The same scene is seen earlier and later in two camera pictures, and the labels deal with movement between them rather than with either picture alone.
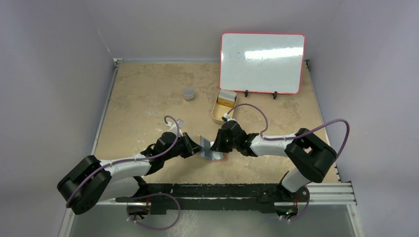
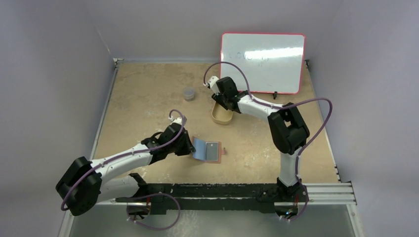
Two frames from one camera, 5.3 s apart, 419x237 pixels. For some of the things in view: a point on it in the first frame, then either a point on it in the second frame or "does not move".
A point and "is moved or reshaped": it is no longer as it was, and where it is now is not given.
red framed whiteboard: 262,62 does not move
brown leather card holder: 208,154 is moved or reshaped
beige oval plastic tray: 219,110 does not move
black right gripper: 219,140 → 221,100
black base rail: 222,198 does not move
